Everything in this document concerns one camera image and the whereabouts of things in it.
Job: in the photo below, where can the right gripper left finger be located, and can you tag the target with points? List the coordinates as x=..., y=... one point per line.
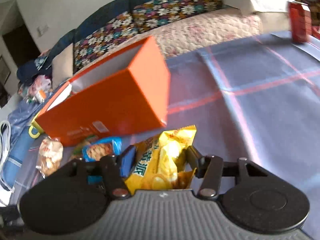
x=126, y=160

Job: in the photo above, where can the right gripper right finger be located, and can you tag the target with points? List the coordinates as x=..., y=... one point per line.
x=196, y=161

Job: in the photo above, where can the yellow chips bag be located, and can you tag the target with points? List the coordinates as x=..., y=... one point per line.
x=160, y=161

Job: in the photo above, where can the blue cookie snack packet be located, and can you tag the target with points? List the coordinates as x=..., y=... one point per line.
x=103, y=147

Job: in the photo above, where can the clear pack brown cookies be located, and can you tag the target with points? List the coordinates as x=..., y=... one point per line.
x=77, y=151

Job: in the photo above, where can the clear bag white puffs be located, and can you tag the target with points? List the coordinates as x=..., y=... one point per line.
x=49, y=156

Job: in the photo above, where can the orange cardboard box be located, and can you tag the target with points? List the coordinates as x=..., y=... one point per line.
x=124, y=93

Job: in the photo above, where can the plaid blue tablecloth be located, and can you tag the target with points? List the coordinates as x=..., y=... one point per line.
x=255, y=104

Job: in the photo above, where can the green mug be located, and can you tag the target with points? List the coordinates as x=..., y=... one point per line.
x=35, y=130

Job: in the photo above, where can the beige pillow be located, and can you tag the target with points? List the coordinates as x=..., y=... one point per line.
x=62, y=66

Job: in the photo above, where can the floral cushion left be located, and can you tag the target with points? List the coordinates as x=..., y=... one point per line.
x=104, y=39

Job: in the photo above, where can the floral cushion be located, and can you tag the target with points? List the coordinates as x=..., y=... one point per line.
x=104, y=39
x=151, y=14

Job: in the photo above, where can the floral cushion right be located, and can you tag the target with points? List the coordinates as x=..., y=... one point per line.
x=151, y=14

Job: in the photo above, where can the white box on sofa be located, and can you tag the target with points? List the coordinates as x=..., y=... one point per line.
x=248, y=7

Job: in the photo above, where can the red soda can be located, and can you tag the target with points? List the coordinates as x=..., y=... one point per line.
x=300, y=21

